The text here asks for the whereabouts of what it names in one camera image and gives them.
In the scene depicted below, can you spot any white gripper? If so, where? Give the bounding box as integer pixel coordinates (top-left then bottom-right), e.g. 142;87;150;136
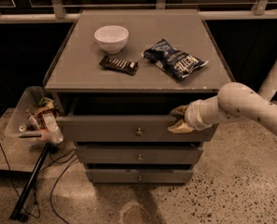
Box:
168;100;212;133

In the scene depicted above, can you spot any grey top drawer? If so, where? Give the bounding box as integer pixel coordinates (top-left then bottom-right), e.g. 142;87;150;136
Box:
57;115;217;142

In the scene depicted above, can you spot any grey drawer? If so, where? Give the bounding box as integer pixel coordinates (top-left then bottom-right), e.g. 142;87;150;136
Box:
76;142;203;164
85;163;193;184
57;115;217;142

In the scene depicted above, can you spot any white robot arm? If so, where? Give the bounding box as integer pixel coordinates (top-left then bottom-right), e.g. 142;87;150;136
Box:
168;59;277;136

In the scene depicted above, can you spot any grey bottom drawer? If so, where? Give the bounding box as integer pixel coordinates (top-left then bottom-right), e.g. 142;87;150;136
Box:
85;163;193;184

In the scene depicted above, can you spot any grey drawer cabinet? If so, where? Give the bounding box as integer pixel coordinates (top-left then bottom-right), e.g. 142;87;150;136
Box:
42;8;237;185

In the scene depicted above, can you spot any grey middle drawer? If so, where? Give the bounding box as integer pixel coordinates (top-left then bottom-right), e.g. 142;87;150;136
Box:
76;142;203;164

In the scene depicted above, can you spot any blue kettle chips bag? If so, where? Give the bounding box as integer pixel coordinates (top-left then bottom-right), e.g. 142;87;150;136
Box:
143;38;207;81

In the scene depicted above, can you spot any dark striped snack bar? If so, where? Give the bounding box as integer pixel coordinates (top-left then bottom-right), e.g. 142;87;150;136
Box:
99;56;138;76

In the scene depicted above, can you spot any white ceramic bowl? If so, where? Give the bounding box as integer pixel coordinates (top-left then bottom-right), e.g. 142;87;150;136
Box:
94;25;130;54

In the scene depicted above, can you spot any brown labelled bottle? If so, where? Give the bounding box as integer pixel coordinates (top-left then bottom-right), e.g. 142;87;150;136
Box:
35;103;58;132

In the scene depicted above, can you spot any metal window railing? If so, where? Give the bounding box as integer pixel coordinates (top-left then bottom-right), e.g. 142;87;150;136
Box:
0;0;277;24

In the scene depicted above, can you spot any clear plastic bin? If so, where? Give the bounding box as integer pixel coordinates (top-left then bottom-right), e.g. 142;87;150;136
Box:
5;86;63;147

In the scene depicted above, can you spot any black metal pole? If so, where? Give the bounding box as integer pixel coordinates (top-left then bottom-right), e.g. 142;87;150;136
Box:
10;143;51;220

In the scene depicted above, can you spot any black floor cable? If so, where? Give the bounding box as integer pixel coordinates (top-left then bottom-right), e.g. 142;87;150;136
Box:
0;126;78;224

